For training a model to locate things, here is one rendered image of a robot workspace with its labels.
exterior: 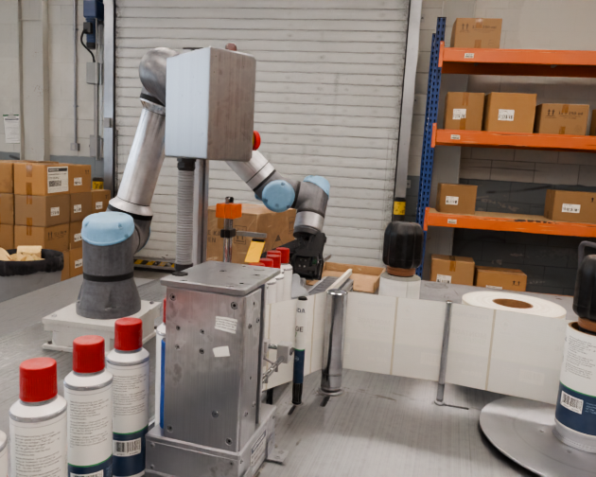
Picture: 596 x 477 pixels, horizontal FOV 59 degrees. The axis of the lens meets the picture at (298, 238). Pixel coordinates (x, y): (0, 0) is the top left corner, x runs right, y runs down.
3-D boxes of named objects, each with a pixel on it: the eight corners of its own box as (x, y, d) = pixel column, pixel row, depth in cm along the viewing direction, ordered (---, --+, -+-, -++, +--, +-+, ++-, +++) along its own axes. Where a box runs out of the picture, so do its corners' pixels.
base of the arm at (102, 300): (116, 323, 121) (116, 281, 119) (61, 313, 125) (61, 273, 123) (152, 305, 135) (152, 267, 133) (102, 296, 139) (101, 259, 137)
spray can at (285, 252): (285, 336, 125) (289, 251, 122) (264, 332, 127) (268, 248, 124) (291, 329, 130) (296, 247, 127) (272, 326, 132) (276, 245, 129)
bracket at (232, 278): (243, 296, 61) (244, 288, 60) (158, 285, 64) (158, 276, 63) (281, 273, 74) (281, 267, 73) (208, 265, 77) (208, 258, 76)
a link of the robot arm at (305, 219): (293, 210, 137) (300, 222, 144) (289, 226, 136) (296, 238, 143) (321, 212, 135) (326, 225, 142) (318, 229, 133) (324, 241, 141)
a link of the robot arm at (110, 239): (74, 275, 122) (73, 217, 120) (93, 261, 135) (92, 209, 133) (127, 277, 123) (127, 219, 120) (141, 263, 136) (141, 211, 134)
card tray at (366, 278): (374, 293, 193) (375, 282, 192) (306, 285, 200) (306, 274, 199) (384, 277, 221) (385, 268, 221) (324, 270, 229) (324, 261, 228)
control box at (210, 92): (205, 159, 92) (209, 44, 89) (164, 156, 105) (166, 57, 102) (254, 162, 98) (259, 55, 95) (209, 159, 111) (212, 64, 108)
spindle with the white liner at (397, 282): (412, 369, 109) (426, 225, 105) (369, 362, 112) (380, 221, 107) (415, 355, 118) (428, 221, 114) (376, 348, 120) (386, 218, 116)
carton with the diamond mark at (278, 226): (254, 297, 170) (257, 214, 166) (191, 287, 179) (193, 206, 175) (292, 280, 197) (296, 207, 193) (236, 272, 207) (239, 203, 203)
